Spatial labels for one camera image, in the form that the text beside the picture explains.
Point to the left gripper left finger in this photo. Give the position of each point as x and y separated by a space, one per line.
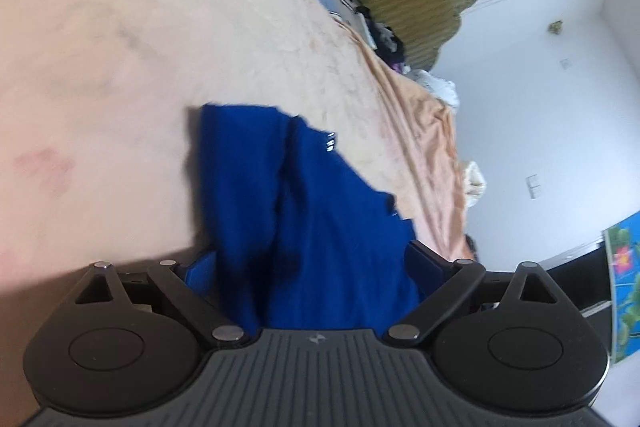
201 315

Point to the white wall switch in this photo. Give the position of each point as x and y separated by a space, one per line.
533 186

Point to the pink bed sheet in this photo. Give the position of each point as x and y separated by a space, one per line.
97 103

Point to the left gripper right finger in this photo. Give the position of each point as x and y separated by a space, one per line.
446 287

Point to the white floral quilt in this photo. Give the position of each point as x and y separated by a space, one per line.
444 90

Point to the cream crumpled cloth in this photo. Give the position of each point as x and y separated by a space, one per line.
474 183

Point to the blue knit sweater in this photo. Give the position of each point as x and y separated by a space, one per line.
299 240

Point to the black clothes pile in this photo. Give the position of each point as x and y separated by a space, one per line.
388 47

